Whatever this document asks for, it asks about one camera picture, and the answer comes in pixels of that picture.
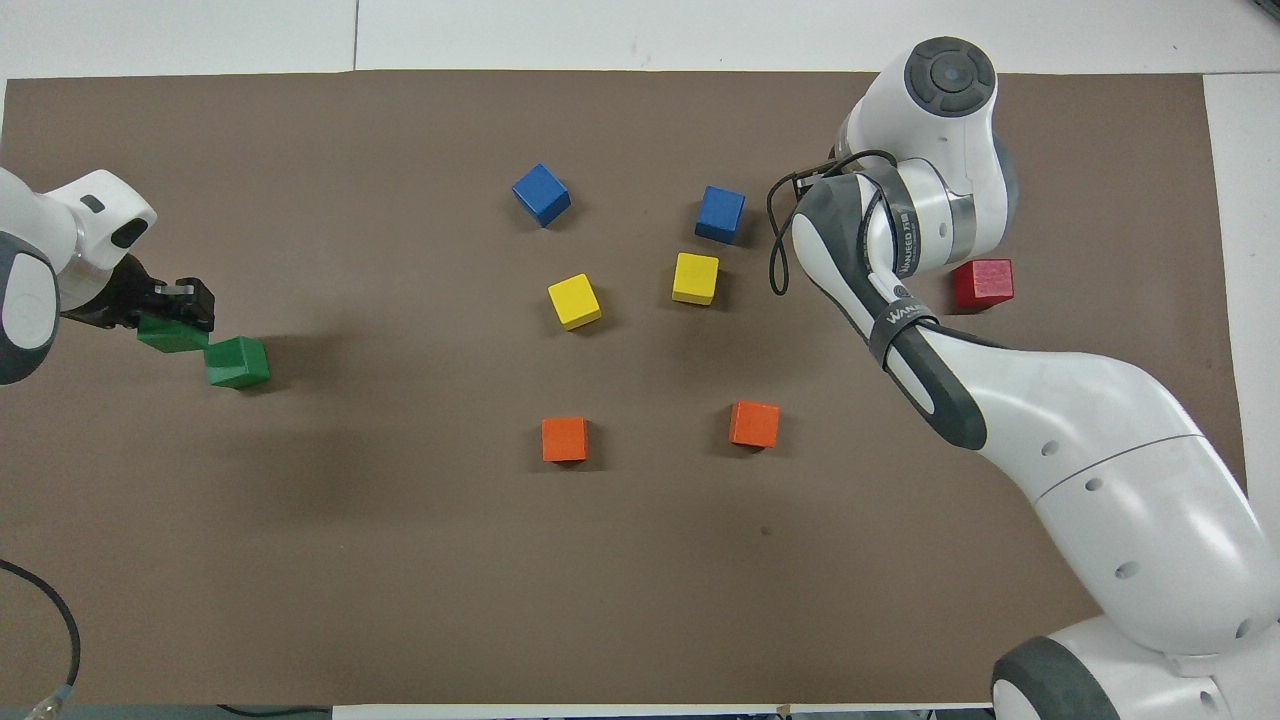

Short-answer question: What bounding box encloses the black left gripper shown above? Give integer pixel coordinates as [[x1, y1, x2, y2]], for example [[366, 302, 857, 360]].
[[62, 252, 217, 334]]

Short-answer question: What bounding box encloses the green wooden block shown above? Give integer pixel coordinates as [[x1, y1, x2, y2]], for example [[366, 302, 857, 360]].
[[137, 312, 210, 354], [204, 337, 272, 391]]

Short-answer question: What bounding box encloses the red wooden block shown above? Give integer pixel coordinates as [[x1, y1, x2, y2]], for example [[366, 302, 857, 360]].
[[953, 258, 1015, 310]]

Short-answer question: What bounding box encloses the brown table mat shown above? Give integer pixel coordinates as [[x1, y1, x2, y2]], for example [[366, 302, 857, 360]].
[[0, 70, 1273, 706]]

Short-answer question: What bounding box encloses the tilted blue wooden block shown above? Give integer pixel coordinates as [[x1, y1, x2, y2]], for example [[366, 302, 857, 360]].
[[511, 162, 573, 229]]

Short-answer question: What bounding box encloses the yellow wooden block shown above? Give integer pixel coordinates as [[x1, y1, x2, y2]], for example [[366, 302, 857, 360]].
[[671, 252, 721, 307], [546, 273, 604, 332]]

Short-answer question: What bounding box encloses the orange wooden block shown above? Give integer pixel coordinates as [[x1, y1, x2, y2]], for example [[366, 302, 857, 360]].
[[728, 400, 781, 450], [541, 416, 590, 464]]

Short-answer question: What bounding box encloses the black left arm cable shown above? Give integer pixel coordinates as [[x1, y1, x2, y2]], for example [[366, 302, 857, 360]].
[[0, 558, 82, 720]]

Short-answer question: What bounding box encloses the black left base cable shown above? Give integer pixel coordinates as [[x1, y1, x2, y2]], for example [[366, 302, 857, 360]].
[[215, 704, 333, 720]]

